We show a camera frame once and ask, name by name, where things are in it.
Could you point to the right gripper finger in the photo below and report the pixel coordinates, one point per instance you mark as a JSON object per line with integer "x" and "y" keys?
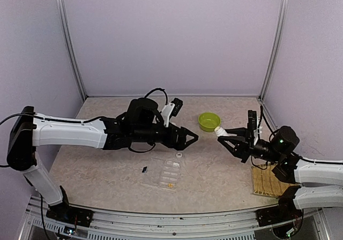
{"x": 240, "y": 131}
{"x": 232, "y": 144}

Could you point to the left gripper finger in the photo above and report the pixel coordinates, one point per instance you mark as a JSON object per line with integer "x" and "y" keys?
{"x": 190, "y": 142}
{"x": 187, "y": 132}

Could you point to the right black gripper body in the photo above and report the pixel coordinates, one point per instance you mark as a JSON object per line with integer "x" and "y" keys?
{"x": 246, "y": 151}

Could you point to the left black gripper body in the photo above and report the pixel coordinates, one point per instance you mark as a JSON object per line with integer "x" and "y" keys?
{"x": 169, "y": 141}

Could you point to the small white pill bottle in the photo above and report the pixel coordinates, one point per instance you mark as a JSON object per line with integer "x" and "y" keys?
{"x": 220, "y": 132}

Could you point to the clear plastic pill organizer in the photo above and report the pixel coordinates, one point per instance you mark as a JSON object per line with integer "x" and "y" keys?
{"x": 160, "y": 173}

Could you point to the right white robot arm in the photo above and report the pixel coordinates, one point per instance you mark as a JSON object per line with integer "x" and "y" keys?
{"x": 313, "y": 183}

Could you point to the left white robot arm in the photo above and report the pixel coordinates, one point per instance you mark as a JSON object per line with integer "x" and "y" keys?
{"x": 142, "y": 122}

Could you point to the green plastic bowl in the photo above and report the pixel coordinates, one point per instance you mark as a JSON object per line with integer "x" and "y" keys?
{"x": 209, "y": 121}

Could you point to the woven bamboo tray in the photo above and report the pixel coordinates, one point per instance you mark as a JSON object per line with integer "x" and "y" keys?
{"x": 265, "y": 182}

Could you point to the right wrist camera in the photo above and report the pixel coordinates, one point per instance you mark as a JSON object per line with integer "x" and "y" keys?
{"x": 253, "y": 126}

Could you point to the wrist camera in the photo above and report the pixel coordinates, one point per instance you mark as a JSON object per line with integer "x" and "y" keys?
{"x": 171, "y": 109}
{"x": 253, "y": 126}

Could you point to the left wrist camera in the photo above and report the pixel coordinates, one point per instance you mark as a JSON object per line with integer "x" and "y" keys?
{"x": 171, "y": 109}

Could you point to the right aluminium frame post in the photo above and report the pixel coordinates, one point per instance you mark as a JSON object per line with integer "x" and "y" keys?
{"x": 275, "y": 48}

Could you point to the aluminium frame post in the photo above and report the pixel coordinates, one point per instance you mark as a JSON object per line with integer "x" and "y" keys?
{"x": 275, "y": 48}
{"x": 70, "y": 49}

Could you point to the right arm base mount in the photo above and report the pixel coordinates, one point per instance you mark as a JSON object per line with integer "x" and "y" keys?
{"x": 285, "y": 210}

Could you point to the aluminium front rail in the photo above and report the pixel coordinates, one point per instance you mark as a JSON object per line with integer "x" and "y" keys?
{"x": 107, "y": 224}

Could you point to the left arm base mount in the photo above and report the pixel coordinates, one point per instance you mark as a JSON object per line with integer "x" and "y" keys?
{"x": 64, "y": 212}

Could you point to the left aluminium frame post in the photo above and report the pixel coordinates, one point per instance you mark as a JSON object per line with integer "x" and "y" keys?
{"x": 70, "y": 49}

